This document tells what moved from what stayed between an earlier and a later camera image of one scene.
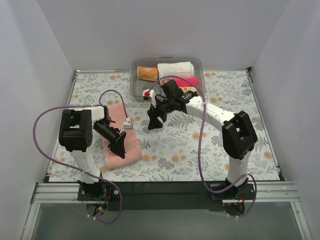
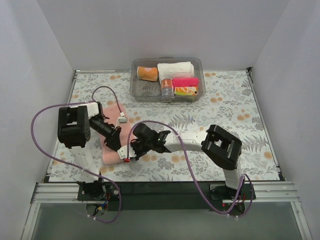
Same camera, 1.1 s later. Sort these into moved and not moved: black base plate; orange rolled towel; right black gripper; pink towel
Moved: right black gripper
Not moved: pink towel; orange rolled towel; black base plate
